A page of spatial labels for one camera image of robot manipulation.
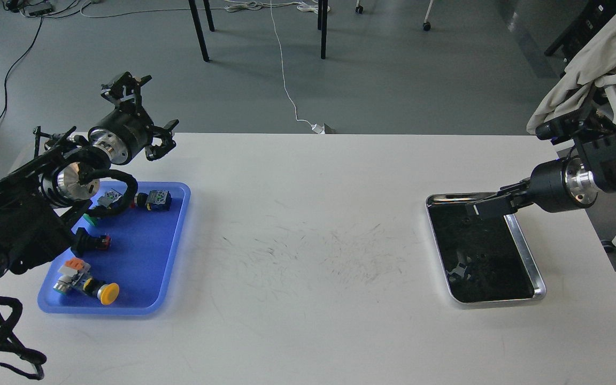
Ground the green push button switch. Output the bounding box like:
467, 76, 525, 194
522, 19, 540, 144
82, 189, 123, 225

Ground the white power adapter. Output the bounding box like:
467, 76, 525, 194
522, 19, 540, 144
311, 124, 336, 135

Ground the yellow push button switch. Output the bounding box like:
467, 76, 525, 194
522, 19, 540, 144
53, 257, 120, 305

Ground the black table leg right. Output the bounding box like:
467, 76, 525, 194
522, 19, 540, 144
317, 0, 328, 59

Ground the black table leg left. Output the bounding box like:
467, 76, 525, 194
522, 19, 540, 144
188, 0, 215, 63

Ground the white cable on floor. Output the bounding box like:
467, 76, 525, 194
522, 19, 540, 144
225, 0, 331, 129

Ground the black square push button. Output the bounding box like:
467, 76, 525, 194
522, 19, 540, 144
70, 227, 112, 258

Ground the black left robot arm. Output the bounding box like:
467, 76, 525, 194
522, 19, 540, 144
0, 72, 178, 380

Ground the white chair with beige cloth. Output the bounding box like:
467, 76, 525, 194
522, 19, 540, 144
526, 0, 616, 253

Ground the blue plastic tray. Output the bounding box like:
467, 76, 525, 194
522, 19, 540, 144
37, 182, 191, 316

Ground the red push button switch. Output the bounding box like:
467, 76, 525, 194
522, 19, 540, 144
130, 189, 173, 211

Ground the black table leg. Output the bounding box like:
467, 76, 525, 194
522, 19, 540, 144
317, 0, 328, 59
188, 0, 215, 63

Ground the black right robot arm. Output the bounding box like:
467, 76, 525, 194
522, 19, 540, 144
465, 107, 616, 219

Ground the silver metal tray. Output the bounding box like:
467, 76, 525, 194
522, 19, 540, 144
426, 192, 547, 309

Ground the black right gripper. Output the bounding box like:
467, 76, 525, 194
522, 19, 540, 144
465, 159, 598, 219

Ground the black cable on floor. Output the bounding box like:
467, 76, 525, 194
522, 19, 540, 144
0, 0, 100, 206

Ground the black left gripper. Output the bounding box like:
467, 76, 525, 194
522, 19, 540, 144
88, 72, 180, 165

